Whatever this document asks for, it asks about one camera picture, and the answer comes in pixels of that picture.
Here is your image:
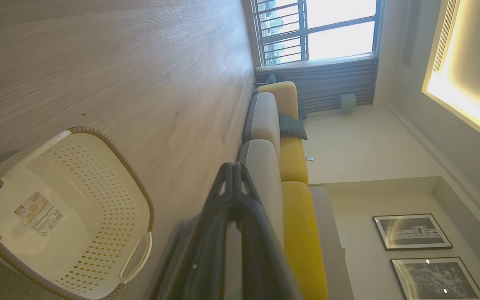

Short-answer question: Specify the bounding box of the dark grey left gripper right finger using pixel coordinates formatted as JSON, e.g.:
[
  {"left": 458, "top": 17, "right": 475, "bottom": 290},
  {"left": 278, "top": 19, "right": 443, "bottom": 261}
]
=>
[{"left": 234, "top": 162, "right": 304, "bottom": 300}]

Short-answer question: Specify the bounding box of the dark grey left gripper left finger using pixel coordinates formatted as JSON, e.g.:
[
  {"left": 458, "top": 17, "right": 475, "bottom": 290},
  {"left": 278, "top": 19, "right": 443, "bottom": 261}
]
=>
[{"left": 153, "top": 162, "right": 235, "bottom": 300}]

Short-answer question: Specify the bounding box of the cream perforated laundry basket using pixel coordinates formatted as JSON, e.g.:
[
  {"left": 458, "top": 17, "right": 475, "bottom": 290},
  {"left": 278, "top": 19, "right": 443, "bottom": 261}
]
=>
[{"left": 0, "top": 126, "right": 155, "bottom": 300}]

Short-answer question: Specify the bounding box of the yellow beige armless sofa section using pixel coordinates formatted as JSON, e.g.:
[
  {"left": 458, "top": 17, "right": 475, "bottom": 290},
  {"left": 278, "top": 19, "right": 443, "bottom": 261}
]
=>
[{"left": 237, "top": 139, "right": 329, "bottom": 300}]

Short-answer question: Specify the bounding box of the dark grey throw cushion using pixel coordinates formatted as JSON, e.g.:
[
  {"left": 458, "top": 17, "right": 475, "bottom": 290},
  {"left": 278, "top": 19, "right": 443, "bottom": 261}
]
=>
[{"left": 278, "top": 113, "right": 308, "bottom": 141}]

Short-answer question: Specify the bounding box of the yellow beige sofa with armrest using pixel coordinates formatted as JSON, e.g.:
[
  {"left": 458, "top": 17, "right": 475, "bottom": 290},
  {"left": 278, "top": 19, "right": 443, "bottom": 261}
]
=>
[{"left": 242, "top": 81, "right": 310, "bottom": 186}]

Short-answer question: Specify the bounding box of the small framed monochrome picture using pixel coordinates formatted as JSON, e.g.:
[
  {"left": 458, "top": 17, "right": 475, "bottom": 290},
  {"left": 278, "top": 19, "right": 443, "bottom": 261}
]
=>
[{"left": 372, "top": 213, "right": 454, "bottom": 251}]

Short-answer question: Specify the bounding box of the barcode label sticker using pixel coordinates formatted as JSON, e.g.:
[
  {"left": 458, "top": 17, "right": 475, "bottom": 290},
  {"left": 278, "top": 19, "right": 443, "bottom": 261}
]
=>
[{"left": 13, "top": 190, "right": 65, "bottom": 237}]

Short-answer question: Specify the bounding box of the large framed monochrome picture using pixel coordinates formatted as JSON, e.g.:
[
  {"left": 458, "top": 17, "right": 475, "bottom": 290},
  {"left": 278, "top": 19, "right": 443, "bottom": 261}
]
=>
[{"left": 390, "top": 256, "right": 480, "bottom": 300}]

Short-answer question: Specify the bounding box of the grey curtain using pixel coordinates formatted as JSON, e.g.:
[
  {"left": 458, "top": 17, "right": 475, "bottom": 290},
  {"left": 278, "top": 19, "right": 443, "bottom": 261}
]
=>
[{"left": 255, "top": 55, "right": 379, "bottom": 114}]

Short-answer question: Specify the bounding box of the window with metal railing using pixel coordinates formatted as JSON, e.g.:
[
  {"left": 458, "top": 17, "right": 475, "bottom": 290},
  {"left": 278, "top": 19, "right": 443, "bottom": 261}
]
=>
[{"left": 250, "top": 0, "right": 381, "bottom": 67}]

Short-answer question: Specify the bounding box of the white linear air vent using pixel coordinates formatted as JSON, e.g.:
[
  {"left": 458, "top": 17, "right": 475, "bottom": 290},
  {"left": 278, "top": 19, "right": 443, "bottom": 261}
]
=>
[{"left": 432, "top": 0, "right": 461, "bottom": 74}]

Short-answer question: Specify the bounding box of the pale green wall device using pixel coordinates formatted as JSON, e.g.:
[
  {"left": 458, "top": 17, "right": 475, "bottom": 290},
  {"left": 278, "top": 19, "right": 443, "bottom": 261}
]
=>
[{"left": 340, "top": 93, "right": 357, "bottom": 114}]

